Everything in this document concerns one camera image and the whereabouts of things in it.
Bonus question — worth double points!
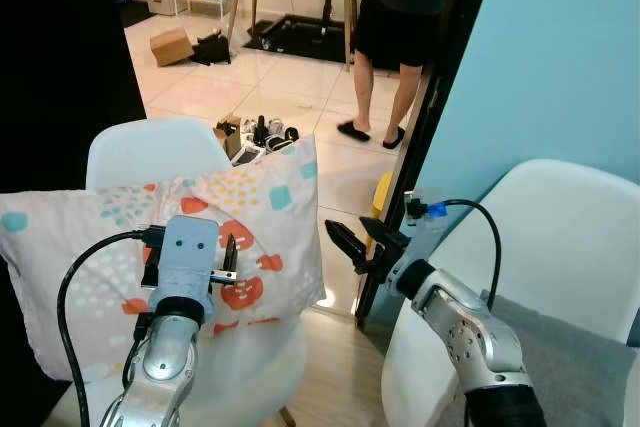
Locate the small open cardboard box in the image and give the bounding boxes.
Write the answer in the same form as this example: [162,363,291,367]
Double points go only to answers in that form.
[212,116,245,161]

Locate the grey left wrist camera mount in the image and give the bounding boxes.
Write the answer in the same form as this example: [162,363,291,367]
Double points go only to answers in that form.
[157,214,222,299]

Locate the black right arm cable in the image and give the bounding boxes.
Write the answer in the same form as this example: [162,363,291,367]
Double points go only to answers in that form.
[438,198,502,310]

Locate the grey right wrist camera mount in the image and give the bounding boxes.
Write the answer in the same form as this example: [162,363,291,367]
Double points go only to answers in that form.
[400,189,453,270]

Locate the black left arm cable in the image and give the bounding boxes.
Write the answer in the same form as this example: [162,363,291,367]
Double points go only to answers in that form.
[56,229,167,427]

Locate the yellow plastic object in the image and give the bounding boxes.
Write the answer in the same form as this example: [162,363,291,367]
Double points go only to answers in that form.
[371,171,395,224]

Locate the black tools pile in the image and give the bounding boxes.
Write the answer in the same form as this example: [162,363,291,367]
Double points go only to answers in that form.
[243,114,302,154]

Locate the black bag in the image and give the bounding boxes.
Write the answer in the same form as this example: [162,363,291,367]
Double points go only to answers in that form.
[190,32,234,67]

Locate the white plastic chair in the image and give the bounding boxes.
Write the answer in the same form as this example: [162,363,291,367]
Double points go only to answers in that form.
[381,158,640,427]
[44,117,310,427]

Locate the white patterned pillow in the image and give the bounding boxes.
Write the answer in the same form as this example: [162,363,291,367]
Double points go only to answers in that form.
[0,134,327,381]

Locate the person in black clothes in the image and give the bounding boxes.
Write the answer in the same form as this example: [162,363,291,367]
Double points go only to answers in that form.
[336,0,463,151]

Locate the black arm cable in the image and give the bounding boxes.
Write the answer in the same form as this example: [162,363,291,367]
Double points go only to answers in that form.
[56,229,167,427]
[438,198,502,310]

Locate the black door frame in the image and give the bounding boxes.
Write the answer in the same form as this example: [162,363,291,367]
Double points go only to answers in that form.
[354,0,502,329]

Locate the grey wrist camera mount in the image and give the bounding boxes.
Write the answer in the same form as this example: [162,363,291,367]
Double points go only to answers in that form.
[400,189,453,270]
[157,214,222,299]

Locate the grey cushion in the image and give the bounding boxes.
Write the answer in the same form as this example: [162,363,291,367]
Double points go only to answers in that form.
[463,291,639,427]

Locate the black floor mat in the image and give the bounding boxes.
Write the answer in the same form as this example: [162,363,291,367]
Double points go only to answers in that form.
[244,14,353,64]

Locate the brown cardboard box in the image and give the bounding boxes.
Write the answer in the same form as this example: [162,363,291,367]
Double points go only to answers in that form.
[149,27,196,68]

